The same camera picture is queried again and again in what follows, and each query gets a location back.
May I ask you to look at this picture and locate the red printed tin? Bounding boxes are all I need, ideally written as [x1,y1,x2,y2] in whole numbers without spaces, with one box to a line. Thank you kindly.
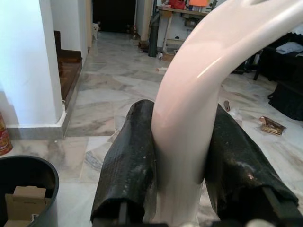
[0,111,14,157]

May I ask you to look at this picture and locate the gold foil wrapper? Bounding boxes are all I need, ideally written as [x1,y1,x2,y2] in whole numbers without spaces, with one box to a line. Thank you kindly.
[259,115,287,137]

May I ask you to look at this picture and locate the pale blue folded cloth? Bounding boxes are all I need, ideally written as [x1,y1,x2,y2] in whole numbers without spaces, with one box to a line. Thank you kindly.
[276,42,303,55]

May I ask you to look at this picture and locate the white lace tablecloth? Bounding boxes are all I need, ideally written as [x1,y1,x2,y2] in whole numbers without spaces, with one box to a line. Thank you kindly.
[283,23,303,37]

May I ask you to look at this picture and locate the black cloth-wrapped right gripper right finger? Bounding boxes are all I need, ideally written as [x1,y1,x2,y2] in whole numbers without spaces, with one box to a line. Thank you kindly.
[205,103,300,227]

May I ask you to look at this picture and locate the black wooden table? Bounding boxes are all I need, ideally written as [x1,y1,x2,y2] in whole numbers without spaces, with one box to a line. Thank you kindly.
[234,33,303,81]

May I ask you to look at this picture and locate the red bag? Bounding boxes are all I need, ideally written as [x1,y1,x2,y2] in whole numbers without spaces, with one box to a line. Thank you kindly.
[169,0,186,9]

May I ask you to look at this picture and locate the flat cardboard piece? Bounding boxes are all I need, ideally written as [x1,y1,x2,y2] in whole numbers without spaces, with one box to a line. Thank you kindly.
[162,53,176,63]

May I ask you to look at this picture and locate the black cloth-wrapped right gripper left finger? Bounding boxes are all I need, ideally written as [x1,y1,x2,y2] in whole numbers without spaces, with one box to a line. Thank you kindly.
[89,99,157,224]

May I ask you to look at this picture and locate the black bag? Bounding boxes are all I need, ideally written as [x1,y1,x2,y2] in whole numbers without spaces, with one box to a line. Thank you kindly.
[267,80,303,121]

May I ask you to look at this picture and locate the dark green rolled mat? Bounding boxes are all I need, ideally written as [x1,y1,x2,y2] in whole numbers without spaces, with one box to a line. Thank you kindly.
[148,22,159,58]

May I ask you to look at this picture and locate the brown cardboard box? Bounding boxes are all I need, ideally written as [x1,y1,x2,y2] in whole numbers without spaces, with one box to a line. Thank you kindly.
[4,186,52,227]

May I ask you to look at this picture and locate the small white dog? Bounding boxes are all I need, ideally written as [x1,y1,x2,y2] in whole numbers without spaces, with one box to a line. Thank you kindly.
[91,22,100,40]

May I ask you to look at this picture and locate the black round bin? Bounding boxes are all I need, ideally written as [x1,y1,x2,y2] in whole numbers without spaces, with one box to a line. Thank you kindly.
[0,155,60,227]

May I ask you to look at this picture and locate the dark wooden stair steps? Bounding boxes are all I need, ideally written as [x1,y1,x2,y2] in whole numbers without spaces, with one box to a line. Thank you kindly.
[53,30,83,105]

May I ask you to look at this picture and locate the light wooden table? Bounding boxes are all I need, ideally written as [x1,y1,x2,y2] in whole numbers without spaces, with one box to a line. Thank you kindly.
[158,6,209,54]

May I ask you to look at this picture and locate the white curved plastic handle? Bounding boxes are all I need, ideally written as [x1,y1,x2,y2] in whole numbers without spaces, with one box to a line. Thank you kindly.
[149,0,303,225]

